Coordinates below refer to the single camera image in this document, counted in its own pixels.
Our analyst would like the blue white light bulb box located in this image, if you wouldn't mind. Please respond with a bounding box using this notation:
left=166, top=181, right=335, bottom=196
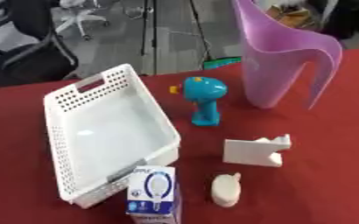
left=124, top=164, right=183, bottom=224

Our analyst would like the blue toy drill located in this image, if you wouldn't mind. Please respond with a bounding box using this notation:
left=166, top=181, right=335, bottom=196
left=168, top=76, right=229, bottom=127

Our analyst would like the green flat object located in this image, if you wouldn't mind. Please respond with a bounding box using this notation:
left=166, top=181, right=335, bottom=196
left=202, top=56, right=244, bottom=70

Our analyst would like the white perforated plastic basket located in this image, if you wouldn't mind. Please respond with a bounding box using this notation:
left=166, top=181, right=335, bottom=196
left=41, top=63, right=183, bottom=210

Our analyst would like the black tripod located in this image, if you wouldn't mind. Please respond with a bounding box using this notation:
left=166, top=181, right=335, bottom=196
left=137, top=0, right=215, bottom=75

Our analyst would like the cream rounded soft toy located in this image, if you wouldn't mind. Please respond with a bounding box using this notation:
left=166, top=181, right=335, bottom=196
left=210, top=171, right=244, bottom=208

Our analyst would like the purple plastic pitcher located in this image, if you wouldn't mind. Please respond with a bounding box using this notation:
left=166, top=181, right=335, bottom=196
left=231, top=0, right=344, bottom=110

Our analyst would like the white office chair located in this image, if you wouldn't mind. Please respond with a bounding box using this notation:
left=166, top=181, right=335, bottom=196
left=52, top=0, right=112, bottom=41

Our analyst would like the brown bag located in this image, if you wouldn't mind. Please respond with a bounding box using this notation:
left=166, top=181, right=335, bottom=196
left=265, top=3, right=322, bottom=32

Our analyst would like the black office chair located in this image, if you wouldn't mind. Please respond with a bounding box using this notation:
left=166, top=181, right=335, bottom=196
left=0, top=0, right=81, bottom=90

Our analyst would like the white angular plastic bracket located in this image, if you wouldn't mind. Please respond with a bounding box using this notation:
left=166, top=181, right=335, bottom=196
left=221, top=133, right=293, bottom=168

